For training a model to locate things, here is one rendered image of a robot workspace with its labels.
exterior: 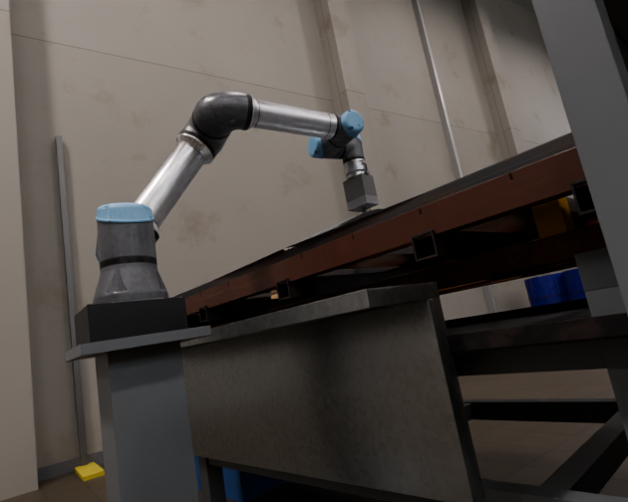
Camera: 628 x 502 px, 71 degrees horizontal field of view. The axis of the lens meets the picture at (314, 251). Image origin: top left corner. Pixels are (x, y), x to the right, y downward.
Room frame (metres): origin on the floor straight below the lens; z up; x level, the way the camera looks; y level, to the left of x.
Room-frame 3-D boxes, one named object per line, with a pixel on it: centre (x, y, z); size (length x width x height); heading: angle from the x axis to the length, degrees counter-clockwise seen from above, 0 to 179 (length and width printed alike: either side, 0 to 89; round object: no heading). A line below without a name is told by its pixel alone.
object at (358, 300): (1.23, 0.30, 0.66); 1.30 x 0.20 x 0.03; 43
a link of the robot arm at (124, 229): (0.95, 0.41, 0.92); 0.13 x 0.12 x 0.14; 29
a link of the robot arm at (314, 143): (1.36, -0.11, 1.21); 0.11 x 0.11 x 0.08; 29
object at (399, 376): (1.28, 0.25, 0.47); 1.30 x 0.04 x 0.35; 43
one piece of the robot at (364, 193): (1.43, -0.20, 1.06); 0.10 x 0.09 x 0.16; 135
